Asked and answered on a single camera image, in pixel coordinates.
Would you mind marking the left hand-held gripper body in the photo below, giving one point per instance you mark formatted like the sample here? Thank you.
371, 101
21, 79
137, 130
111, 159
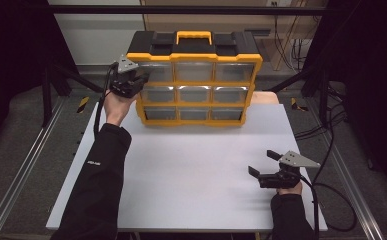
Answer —
126, 83

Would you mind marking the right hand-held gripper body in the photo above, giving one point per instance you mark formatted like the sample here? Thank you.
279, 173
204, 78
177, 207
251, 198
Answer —
279, 180

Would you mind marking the clear plastic drawer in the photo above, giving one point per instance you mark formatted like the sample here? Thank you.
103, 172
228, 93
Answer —
159, 73

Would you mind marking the yellow black drawer cabinet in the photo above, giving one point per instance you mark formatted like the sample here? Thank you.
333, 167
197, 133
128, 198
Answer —
194, 50

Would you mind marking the person's right hand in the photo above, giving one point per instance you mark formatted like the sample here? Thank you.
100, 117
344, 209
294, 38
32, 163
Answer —
291, 191

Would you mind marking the person's left hand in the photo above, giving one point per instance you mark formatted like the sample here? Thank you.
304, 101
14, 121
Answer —
117, 108

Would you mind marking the left yellow clamp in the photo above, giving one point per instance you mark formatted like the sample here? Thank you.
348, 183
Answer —
83, 104

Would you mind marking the yellow clamp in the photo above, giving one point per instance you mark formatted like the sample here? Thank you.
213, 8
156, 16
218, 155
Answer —
83, 104
297, 106

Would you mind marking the grid of clear drawers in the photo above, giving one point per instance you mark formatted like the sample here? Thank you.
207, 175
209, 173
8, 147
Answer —
194, 94

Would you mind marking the right yellow clamp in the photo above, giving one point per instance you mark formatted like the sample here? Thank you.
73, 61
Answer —
297, 106

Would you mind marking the light wooden board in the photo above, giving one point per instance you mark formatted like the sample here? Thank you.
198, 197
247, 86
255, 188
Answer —
264, 97

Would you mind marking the black metal stand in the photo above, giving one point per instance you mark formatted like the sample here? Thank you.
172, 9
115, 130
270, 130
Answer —
46, 96
322, 96

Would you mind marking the black curtain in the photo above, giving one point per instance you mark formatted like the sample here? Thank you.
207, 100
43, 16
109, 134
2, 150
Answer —
11, 50
374, 66

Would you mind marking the aluminium frame rail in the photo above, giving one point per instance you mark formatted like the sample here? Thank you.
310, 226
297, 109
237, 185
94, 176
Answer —
21, 170
351, 186

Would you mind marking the black horizontal frame bar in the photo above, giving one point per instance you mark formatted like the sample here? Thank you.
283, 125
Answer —
114, 9

